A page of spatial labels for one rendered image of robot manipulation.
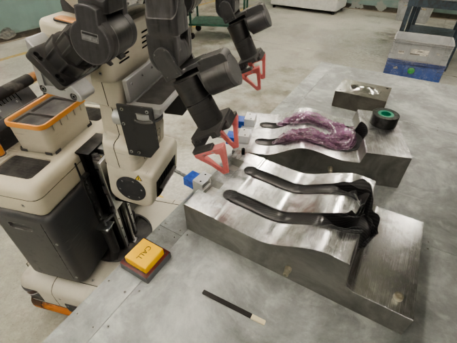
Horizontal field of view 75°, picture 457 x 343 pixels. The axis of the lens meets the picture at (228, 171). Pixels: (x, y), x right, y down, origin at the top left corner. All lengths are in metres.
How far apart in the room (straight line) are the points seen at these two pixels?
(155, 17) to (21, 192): 0.69
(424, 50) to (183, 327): 3.88
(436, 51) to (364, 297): 3.68
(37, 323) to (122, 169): 0.98
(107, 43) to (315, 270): 0.57
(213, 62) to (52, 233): 0.82
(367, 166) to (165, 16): 0.67
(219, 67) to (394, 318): 0.55
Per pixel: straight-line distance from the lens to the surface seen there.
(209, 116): 0.59
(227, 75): 0.54
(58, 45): 0.68
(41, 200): 1.06
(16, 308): 1.84
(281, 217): 0.69
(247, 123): 1.04
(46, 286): 1.49
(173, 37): 0.55
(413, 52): 4.14
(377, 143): 0.96
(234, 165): 0.85
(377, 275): 0.69
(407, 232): 0.79
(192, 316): 0.65
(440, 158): 1.21
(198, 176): 0.83
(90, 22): 0.59
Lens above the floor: 1.39
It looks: 39 degrees down
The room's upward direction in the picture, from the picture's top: straight up
